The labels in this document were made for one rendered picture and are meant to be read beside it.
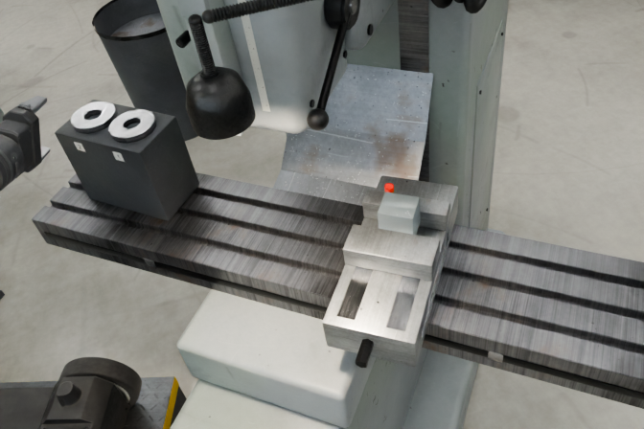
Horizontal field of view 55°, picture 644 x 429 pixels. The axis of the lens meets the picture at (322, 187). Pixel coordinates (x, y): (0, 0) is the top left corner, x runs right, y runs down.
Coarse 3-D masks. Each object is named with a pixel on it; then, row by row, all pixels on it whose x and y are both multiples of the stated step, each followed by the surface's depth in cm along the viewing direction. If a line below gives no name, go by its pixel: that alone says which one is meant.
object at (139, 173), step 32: (64, 128) 123; (96, 128) 120; (128, 128) 120; (160, 128) 119; (96, 160) 123; (128, 160) 117; (160, 160) 120; (96, 192) 132; (128, 192) 126; (160, 192) 122; (192, 192) 132
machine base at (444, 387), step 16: (432, 352) 185; (432, 368) 181; (448, 368) 180; (464, 368) 180; (416, 384) 178; (432, 384) 177; (448, 384) 177; (464, 384) 177; (416, 400) 174; (432, 400) 174; (448, 400) 173; (464, 400) 174; (416, 416) 171; (432, 416) 171; (448, 416) 170; (464, 416) 183
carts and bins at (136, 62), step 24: (120, 0) 295; (144, 0) 301; (96, 24) 282; (120, 24) 299; (144, 24) 298; (120, 48) 270; (144, 48) 269; (168, 48) 273; (120, 72) 285; (144, 72) 278; (168, 72) 280; (144, 96) 289; (168, 96) 289
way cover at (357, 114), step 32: (352, 64) 132; (352, 96) 134; (384, 96) 131; (416, 96) 128; (352, 128) 136; (384, 128) 133; (416, 128) 130; (288, 160) 142; (320, 160) 139; (352, 160) 136; (384, 160) 133; (416, 160) 131; (320, 192) 136; (352, 192) 135
